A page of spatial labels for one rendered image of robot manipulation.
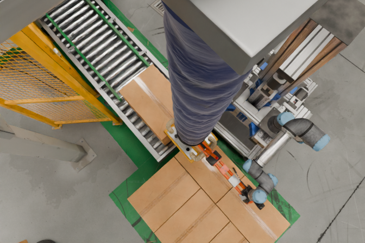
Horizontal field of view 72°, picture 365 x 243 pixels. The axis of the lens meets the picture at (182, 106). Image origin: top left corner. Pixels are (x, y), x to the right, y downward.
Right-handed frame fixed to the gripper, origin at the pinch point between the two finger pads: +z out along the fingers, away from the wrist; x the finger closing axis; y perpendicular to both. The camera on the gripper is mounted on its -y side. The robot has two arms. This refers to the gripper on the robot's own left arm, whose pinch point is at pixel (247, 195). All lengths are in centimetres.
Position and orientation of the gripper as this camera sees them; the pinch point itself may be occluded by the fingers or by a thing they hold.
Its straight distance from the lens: 196.5
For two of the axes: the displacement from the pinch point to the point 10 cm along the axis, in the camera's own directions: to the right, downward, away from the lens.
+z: -0.1, 2.7, 9.6
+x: -7.6, 6.2, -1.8
